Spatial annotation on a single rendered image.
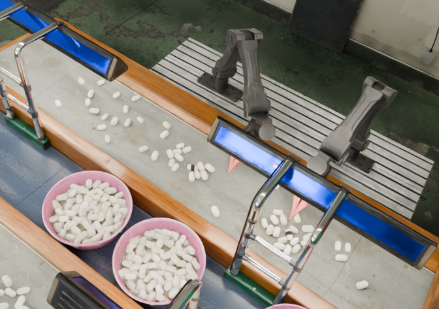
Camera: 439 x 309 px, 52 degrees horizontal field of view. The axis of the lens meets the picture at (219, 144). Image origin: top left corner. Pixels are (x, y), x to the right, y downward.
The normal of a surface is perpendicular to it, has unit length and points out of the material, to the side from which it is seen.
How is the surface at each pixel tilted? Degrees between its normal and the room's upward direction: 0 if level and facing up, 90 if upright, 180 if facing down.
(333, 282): 0
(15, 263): 0
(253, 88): 37
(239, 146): 58
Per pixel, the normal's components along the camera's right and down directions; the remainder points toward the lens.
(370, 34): -0.53, 0.58
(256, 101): 0.24, -0.05
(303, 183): -0.41, 0.16
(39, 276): 0.12, -0.64
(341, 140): -0.22, -0.27
